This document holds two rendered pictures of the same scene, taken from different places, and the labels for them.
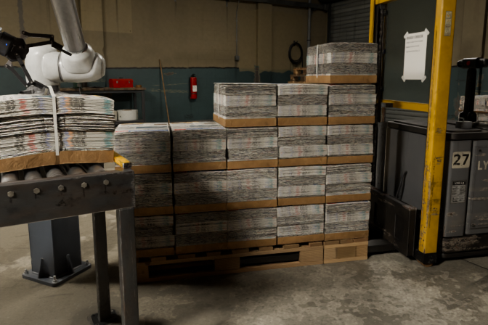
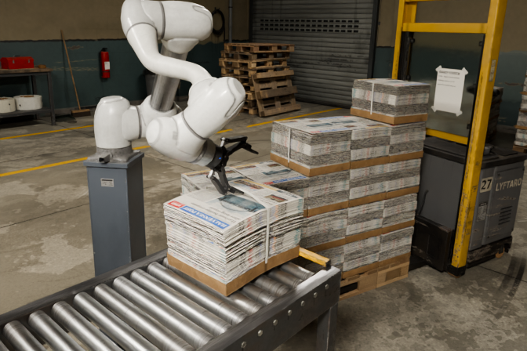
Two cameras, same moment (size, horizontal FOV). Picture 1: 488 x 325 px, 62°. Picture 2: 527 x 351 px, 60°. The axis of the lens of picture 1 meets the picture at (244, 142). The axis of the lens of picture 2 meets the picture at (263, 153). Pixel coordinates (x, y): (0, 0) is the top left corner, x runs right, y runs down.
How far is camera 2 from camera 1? 1.17 m
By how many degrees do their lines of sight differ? 19
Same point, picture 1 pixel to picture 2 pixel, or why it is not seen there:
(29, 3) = not seen: outside the picture
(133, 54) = (27, 23)
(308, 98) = (376, 140)
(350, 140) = (403, 175)
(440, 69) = (483, 110)
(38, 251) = not seen: hidden behind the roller
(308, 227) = (367, 258)
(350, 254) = (396, 276)
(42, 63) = (122, 123)
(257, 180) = (332, 222)
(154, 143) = not seen: hidden behind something
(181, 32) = not seen: outside the picture
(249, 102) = (328, 150)
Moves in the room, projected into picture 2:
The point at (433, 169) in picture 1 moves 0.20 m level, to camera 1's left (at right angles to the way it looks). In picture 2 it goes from (470, 197) to (445, 199)
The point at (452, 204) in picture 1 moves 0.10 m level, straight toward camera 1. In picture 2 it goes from (477, 222) to (481, 229)
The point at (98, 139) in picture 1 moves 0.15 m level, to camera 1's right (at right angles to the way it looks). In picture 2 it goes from (291, 238) to (330, 233)
